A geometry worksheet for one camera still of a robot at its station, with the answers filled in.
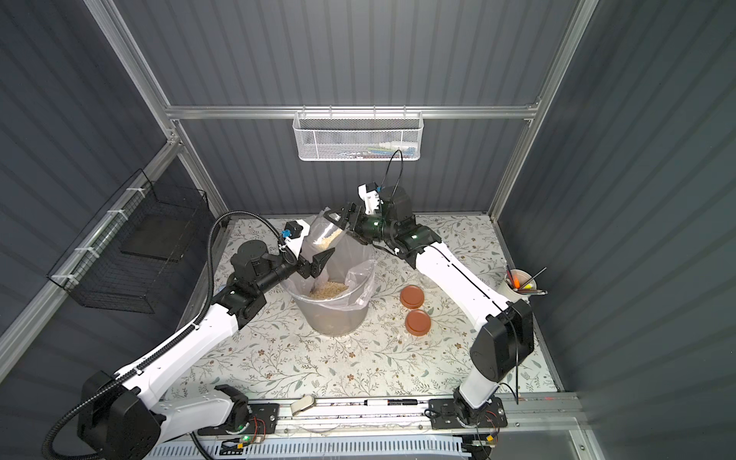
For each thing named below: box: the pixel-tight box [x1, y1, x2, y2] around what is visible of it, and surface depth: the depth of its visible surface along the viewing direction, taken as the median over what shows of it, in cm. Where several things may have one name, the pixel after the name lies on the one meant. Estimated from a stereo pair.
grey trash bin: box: [282, 276, 377, 338], surface depth 75 cm
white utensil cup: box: [502, 268, 538, 303], surface depth 91 cm
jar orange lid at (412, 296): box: [399, 284, 425, 309], surface depth 98 cm
